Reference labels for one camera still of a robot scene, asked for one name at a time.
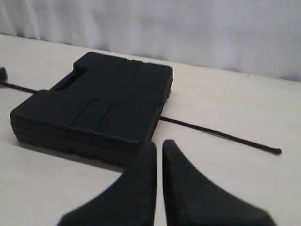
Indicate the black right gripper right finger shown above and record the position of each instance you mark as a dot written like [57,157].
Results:
[191,199]

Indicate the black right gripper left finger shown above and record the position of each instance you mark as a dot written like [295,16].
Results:
[129,201]

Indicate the black plastic case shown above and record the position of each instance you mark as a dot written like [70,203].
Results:
[106,108]

